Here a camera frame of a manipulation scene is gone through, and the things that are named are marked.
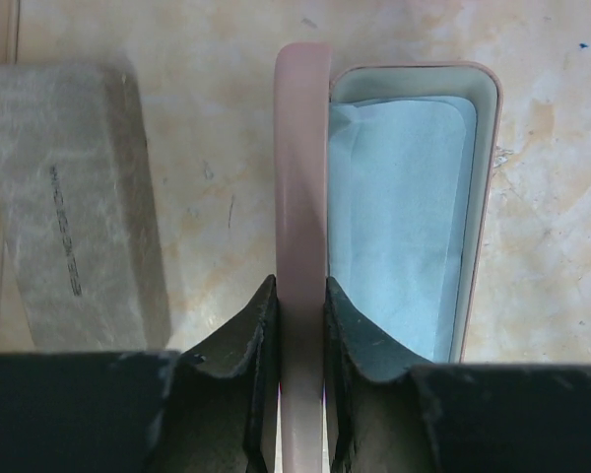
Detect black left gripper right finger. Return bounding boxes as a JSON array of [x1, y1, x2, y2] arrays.
[[324, 279, 591, 472]]

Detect small light blue cloth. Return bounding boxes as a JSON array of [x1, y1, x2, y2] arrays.
[[328, 96, 477, 362]]

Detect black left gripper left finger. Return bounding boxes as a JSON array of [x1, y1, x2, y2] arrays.
[[0, 276, 280, 472]]

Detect grey glasses case green lining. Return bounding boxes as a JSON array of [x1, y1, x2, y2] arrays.
[[0, 63, 171, 351]]

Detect pink glasses case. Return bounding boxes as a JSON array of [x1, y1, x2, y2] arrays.
[[274, 42, 502, 472]]

